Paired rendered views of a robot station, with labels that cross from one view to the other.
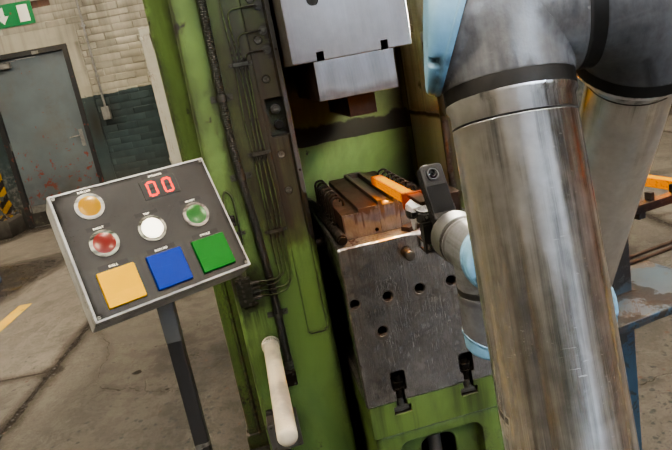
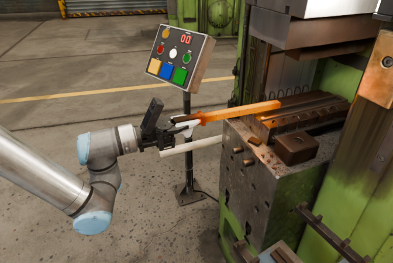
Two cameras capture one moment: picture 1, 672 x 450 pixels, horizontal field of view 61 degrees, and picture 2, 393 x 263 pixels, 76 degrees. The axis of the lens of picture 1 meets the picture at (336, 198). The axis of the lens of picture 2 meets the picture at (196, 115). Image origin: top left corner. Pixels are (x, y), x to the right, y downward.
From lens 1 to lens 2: 134 cm
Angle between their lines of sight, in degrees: 72
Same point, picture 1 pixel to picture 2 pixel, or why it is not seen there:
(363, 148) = not seen: hidden behind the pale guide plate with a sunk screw
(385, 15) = not seen: outside the picture
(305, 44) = not seen: outside the picture
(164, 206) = (181, 48)
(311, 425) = not seen: hidden behind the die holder
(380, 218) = (252, 123)
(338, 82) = (257, 26)
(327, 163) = (344, 80)
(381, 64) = (280, 26)
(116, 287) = (152, 65)
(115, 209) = (170, 39)
